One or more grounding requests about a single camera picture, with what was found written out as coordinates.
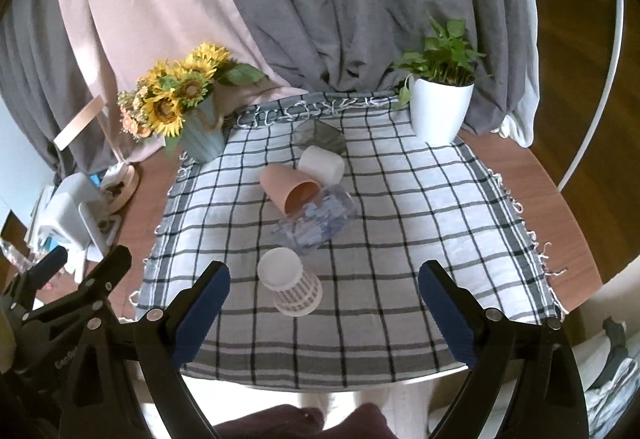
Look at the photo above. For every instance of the checked grey white cloth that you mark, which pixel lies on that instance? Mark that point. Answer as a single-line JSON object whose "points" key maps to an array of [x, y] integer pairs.
{"points": [[400, 219]]}

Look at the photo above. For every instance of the blue-green ribbed vase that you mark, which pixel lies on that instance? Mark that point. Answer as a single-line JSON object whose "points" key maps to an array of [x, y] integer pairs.
{"points": [[202, 141]]}

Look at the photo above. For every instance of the green potted plant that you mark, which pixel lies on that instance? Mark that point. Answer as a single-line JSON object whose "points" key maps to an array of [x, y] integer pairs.
{"points": [[440, 56]]}

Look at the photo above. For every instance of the person's leg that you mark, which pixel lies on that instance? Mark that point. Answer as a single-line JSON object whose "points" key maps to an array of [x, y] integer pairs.
{"points": [[362, 424], [270, 426]]}

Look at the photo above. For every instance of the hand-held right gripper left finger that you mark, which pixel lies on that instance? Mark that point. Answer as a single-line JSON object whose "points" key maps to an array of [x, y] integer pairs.
{"points": [[201, 314]]}

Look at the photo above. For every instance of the white patterned cup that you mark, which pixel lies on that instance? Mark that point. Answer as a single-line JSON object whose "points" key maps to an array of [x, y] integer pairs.
{"points": [[292, 289]]}

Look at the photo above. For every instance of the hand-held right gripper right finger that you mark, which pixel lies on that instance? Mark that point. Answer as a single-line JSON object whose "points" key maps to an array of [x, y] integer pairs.
{"points": [[449, 314]]}

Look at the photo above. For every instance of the white plant pot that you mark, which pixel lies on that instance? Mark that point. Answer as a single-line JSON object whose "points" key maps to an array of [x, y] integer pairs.
{"points": [[440, 114]]}

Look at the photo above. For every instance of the white curved hoop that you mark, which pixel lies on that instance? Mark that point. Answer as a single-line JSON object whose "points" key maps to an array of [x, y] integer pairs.
{"points": [[612, 69]]}

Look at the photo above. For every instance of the pile of light cloth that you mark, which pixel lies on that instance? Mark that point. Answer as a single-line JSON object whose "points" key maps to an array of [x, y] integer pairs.
{"points": [[612, 384]]}

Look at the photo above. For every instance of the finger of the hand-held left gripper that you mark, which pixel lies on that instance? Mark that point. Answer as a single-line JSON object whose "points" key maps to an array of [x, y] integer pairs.
{"points": [[52, 264], [112, 264]]}

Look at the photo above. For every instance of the round wooden stand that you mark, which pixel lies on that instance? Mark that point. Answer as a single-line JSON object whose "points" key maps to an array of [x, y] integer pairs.
{"points": [[125, 189]]}

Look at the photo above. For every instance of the plain white cup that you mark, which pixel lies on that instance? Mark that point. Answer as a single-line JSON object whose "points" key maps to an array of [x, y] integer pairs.
{"points": [[320, 161]]}

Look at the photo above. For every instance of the pink cup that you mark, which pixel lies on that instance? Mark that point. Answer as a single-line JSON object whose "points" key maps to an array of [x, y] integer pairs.
{"points": [[285, 186]]}

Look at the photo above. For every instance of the sunflower bouquet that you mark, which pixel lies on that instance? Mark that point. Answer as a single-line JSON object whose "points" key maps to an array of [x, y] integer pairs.
{"points": [[175, 94]]}

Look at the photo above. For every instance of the grey curtain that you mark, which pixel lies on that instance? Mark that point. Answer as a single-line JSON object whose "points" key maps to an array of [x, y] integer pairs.
{"points": [[360, 9], [35, 84]]}

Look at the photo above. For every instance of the clear glass cup blue print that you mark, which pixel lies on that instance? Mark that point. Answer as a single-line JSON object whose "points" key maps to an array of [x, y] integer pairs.
{"points": [[320, 219]]}

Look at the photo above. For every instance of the grey glass cup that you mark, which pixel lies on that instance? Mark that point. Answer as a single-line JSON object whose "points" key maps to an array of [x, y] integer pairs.
{"points": [[320, 134]]}

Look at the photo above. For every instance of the white desk device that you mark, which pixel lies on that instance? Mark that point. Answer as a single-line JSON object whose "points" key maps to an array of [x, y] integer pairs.
{"points": [[70, 214]]}

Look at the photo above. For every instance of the pink curtain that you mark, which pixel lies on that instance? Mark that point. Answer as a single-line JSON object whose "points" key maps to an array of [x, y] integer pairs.
{"points": [[150, 4]]}

